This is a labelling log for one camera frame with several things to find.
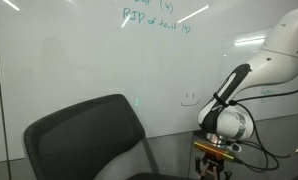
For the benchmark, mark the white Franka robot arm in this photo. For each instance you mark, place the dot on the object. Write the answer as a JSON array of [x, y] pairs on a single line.
[[272, 63]]

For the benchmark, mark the large white whiteboard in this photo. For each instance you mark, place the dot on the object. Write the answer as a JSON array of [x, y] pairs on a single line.
[[89, 60]]

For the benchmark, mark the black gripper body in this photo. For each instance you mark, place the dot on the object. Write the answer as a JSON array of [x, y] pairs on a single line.
[[210, 166]]

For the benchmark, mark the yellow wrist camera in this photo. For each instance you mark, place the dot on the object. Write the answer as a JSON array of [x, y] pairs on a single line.
[[214, 150]]

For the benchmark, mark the black mesh office chair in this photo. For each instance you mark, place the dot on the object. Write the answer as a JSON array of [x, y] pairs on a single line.
[[85, 140]]

